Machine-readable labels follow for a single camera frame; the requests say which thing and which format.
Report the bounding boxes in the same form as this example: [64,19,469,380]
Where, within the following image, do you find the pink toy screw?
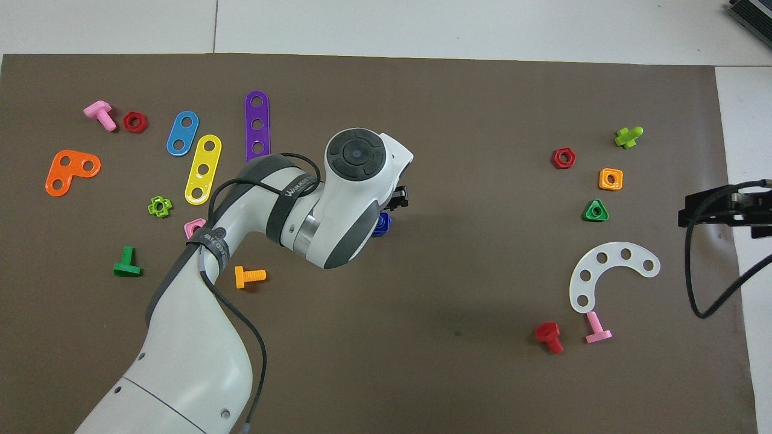
[584,310,613,345]
[83,99,118,133]

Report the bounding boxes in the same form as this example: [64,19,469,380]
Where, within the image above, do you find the green triangle toy nut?
[582,198,610,223]

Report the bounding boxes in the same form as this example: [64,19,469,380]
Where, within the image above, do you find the blue two-hole strip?
[165,110,200,158]

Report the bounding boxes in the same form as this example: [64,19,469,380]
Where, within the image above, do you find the green toy screw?
[113,245,143,278]

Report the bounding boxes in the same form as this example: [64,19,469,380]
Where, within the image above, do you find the orange heart-shaped plate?
[45,149,103,198]

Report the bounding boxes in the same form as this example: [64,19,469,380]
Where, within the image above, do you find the yellow three-hole strip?
[183,133,223,206]

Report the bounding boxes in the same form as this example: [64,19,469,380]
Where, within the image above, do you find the white curved perforated strip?
[569,241,662,315]

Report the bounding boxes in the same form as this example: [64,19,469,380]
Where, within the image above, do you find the grey ribbed device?
[726,0,772,48]

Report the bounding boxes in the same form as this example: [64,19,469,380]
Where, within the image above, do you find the purple four-hole strip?
[244,90,271,164]

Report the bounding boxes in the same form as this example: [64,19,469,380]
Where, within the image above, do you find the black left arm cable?
[198,153,322,434]

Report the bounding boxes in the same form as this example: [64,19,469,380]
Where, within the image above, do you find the lime cross-head toy screw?
[613,125,645,149]

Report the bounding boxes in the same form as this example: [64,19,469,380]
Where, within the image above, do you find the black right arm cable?
[684,178,772,320]

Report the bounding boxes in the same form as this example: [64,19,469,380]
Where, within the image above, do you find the red toy screw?
[534,321,565,355]

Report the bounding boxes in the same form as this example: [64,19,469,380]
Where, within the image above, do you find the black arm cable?
[198,153,322,434]
[684,178,772,320]

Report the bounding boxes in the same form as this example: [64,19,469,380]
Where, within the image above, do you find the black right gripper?
[678,181,772,239]

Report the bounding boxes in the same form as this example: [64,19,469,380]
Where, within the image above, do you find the brown table mat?
[0,53,759,434]

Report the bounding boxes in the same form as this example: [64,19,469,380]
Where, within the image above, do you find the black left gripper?
[385,184,411,211]

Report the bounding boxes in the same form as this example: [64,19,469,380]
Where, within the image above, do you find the orange toy screw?
[233,265,268,290]

